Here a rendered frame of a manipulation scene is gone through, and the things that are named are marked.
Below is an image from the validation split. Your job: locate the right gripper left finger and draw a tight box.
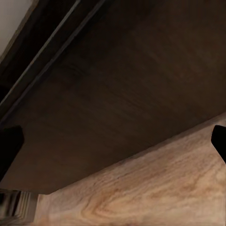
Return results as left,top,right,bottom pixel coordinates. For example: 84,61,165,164
0,125,24,182

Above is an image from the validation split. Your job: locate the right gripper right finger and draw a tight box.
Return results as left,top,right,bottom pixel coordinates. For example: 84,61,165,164
211,125,226,163

